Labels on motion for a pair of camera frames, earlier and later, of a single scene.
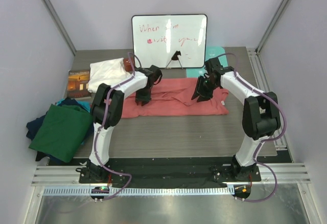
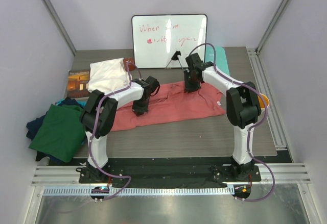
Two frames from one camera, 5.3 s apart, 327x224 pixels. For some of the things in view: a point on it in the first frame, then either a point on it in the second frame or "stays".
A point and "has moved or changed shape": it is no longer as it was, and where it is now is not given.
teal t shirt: x=86 y=104 stays
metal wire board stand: x=175 y=57 stays
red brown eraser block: x=127 y=64 stays
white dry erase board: x=156 y=38 stays
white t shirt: x=112 y=72 stays
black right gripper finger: x=206 y=96 → x=193 y=85
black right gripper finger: x=199 y=87 → x=187 y=82
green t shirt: x=63 y=132 stays
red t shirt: x=173 y=98 has moved or changed shape
